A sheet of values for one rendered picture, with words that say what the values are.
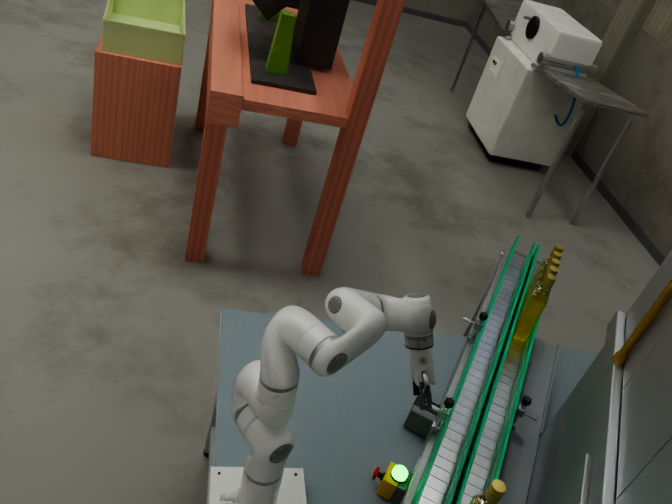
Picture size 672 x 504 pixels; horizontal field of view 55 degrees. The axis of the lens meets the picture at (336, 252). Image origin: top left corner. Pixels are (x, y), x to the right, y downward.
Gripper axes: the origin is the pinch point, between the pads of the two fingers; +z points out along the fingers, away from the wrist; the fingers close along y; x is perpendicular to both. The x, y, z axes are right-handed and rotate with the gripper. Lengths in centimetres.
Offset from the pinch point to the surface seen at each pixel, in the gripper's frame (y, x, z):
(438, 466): 1.9, -3.8, 21.4
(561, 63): 362, -191, -108
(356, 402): 33.3, 15.5, 14.3
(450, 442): 10.2, -9.3, 19.1
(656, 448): -62, -29, -15
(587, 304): 243, -157, 57
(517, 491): -0.7, -25.0, 29.9
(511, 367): 44, -39, 12
